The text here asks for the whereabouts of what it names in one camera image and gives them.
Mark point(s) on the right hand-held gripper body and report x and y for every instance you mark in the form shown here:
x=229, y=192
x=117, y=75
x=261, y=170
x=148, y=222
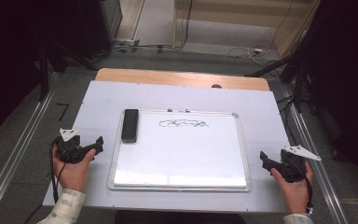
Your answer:
x=290, y=166

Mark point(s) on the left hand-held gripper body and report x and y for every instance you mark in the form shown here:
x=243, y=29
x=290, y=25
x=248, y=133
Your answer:
x=70, y=149

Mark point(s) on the black whiteboard eraser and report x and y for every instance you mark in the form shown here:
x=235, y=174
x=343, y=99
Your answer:
x=130, y=126

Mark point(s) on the person's left hand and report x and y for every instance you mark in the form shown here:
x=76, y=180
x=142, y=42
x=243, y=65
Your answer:
x=73, y=174

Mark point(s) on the person's right hand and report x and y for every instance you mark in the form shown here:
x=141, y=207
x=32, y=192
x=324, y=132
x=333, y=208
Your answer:
x=293, y=194

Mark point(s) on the white base board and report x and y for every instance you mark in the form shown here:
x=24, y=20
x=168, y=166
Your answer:
x=105, y=99

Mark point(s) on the black metal stand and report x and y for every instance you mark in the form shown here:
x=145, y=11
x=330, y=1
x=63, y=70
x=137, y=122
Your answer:
x=44, y=74
x=298, y=84

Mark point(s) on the metal framed whiteboard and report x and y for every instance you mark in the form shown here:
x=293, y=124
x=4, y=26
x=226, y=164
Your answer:
x=183, y=155

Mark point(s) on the person's dark clothing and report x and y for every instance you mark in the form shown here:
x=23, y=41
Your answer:
x=180, y=218

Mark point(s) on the grey power strip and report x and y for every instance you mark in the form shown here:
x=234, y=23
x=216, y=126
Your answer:
x=127, y=43

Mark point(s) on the black cabinet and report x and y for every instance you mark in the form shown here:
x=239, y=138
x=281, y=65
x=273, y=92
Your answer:
x=96, y=28

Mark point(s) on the aluminium floor rail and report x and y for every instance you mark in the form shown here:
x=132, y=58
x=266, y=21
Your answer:
x=15, y=155
x=323, y=174

